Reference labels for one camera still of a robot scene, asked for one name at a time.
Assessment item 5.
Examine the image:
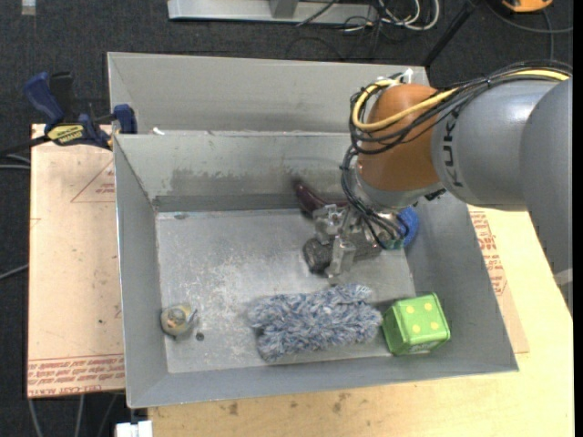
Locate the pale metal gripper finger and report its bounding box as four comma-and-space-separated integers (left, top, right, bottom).
324, 238, 358, 279
312, 204, 343, 246

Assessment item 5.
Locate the dark grey lumpy block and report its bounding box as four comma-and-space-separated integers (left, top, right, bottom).
302, 236, 383, 273

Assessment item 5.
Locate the dark red curved object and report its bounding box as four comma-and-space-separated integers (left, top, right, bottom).
292, 178, 349, 214

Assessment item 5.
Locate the blue plastic object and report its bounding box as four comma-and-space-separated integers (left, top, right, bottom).
394, 206, 421, 248

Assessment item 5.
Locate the blue and white fluffy cloth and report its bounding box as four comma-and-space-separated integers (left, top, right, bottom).
245, 282, 384, 364

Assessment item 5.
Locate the green dice cube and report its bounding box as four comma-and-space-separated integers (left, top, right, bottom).
381, 291, 453, 357

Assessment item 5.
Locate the grey metal bin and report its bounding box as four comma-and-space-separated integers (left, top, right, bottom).
106, 51, 521, 410

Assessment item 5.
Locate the small beige round object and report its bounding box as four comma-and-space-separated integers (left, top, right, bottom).
159, 302, 199, 341

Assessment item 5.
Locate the brown cardboard board red print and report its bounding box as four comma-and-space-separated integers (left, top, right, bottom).
26, 122, 532, 400

